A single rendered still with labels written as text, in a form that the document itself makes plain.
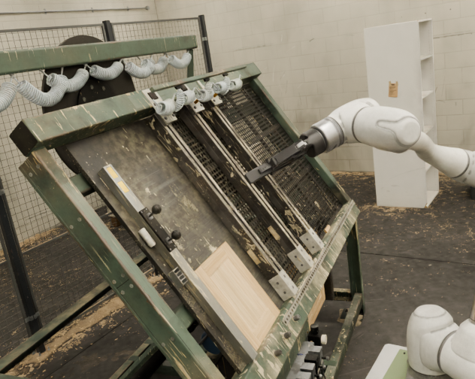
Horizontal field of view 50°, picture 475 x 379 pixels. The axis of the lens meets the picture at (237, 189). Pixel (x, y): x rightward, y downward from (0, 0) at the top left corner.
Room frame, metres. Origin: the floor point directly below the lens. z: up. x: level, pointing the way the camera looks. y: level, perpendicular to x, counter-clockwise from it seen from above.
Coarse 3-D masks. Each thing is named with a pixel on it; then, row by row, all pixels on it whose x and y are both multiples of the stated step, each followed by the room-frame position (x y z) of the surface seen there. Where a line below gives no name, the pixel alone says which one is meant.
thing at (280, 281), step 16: (176, 96) 2.36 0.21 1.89; (160, 128) 2.38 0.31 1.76; (176, 144) 2.35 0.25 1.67; (176, 160) 2.36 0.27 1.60; (192, 160) 2.34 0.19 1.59; (192, 176) 2.33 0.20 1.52; (208, 176) 2.34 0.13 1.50; (208, 192) 2.30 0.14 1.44; (224, 208) 2.27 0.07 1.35; (240, 224) 2.24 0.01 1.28; (240, 240) 2.25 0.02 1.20; (256, 240) 2.25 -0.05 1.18; (256, 256) 2.22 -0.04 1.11; (272, 256) 2.24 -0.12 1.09; (272, 272) 2.19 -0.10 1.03; (288, 288) 2.16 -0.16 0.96
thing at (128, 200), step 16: (128, 192) 1.92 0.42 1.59; (128, 208) 1.90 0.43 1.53; (144, 224) 1.87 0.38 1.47; (176, 256) 1.84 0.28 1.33; (192, 272) 1.84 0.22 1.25; (192, 288) 1.80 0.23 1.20; (208, 304) 1.78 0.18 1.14; (224, 320) 1.77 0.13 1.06; (240, 336) 1.76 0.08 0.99; (240, 352) 1.74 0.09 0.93; (256, 352) 1.76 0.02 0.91
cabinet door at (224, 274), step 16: (224, 256) 2.08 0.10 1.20; (208, 272) 1.93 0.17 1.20; (224, 272) 2.01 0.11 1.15; (240, 272) 2.08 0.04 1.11; (208, 288) 1.87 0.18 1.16; (224, 288) 1.93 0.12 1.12; (240, 288) 2.00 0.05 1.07; (256, 288) 2.07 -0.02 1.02; (224, 304) 1.86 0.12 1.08; (240, 304) 1.93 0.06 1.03; (256, 304) 2.00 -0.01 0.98; (272, 304) 2.07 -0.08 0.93; (240, 320) 1.85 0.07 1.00; (256, 320) 1.93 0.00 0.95; (272, 320) 1.99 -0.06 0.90; (256, 336) 1.85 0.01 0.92
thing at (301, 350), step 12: (312, 324) 2.09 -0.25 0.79; (300, 336) 2.01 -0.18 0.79; (312, 336) 2.05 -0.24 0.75; (324, 336) 2.05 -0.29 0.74; (300, 348) 1.99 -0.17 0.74; (312, 348) 1.94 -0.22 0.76; (288, 360) 1.84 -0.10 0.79; (300, 360) 1.90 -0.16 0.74; (312, 360) 1.86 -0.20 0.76; (288, 372) 1.83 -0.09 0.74; (300, 372) 1.79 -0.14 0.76; (312, 372) 1.79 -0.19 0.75
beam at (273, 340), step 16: (352, 208) 3.38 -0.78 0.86; (336, 224) 3.02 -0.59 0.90; (352, 224) 3.20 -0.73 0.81; (336, 240) 2.87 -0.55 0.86; (336, 256) 2.73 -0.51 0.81; (304, 272) 2.42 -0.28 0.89; (320, 272) 2.49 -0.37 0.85; (320, 288) 2.38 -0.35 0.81; (288, 304) 2.10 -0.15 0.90; (304, 304) 2.19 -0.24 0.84; (304, 320) 2.10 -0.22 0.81; (272, 336) 1.87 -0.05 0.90; (288, 352) 1.87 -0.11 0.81; (256, 368) 1.68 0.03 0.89; (272, 368) 1.74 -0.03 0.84
